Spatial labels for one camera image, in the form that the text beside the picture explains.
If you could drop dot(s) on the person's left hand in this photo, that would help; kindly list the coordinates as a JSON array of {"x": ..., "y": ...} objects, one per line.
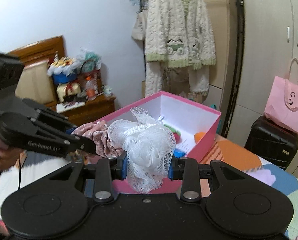
[{"x": 2, "y": 156}]

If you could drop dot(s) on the pink paper bag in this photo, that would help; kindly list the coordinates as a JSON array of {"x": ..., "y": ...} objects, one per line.
[{"x": 286, "y": 105}]

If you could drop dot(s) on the kraft paper bag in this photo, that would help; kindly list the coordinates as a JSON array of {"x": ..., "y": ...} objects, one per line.
[{"x": 143, "y": 88}]

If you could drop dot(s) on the beige wardrobe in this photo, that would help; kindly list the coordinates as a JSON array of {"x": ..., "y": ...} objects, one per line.
[{"x": 269, "y": 30}]

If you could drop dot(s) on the cream knitted cardigan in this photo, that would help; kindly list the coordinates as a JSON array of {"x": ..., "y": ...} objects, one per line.
[{"x": 176, "y": 30}]

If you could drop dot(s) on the pink cardboard box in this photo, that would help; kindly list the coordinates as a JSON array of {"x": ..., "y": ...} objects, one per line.
[{"x": 206, "y": 127}]

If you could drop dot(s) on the bouquet in blue wrap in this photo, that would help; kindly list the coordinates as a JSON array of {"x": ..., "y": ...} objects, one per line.
[{"x": 62, "y": 72}]

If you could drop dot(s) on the brown shopping bag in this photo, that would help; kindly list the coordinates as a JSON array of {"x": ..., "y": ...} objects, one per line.
[{"x": 90, "y": 82}]

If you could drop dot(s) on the cream gift box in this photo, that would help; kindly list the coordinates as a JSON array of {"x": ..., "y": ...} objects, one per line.
[{"x": 67, "y": 91}]

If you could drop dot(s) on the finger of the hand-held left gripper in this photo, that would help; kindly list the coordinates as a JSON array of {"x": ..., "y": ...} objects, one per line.
[
  {"x": 56, "y": 122},
  {"x": 82, "y": 145}
]

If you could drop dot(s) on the white green plastic bag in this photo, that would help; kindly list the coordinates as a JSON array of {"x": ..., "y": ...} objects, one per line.
[{"x": 90, "y": 55}]

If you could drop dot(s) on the black suitcase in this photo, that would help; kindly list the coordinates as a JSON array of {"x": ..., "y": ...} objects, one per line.
[{"x": 271, "y": 142}]

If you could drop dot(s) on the wooden nightstand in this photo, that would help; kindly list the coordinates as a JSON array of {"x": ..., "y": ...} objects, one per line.
[{"x": 93, "y": 110}]

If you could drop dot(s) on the white mesh bath sponge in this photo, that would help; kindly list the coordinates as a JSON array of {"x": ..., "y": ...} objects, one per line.
[{"x": 146, "y": 150}]

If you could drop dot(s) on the orange soft toy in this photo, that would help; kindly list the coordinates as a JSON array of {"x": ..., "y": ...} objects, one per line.
[{"x": 199, "y": 137}]

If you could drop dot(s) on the printed paper sheet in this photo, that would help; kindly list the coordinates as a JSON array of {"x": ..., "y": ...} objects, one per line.
[{"x": 189, "y": 142}]

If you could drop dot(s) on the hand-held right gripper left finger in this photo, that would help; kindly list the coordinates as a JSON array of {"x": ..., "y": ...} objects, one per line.
[{"x": 124, "y": 166}]

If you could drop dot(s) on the cream pillow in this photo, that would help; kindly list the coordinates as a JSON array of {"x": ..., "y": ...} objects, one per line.
[{"x": 35, "y": 85}]

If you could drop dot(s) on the floral pink scrunchie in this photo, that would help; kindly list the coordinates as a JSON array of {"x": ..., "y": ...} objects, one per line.
[{"x": 98, "y": 137}]

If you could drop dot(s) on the wooden headboard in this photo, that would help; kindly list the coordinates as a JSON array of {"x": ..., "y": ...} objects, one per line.
[{"x": 38, "y": 47}]

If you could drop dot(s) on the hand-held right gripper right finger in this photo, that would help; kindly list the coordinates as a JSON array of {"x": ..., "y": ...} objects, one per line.
[{"x": 171, "y": 167}]

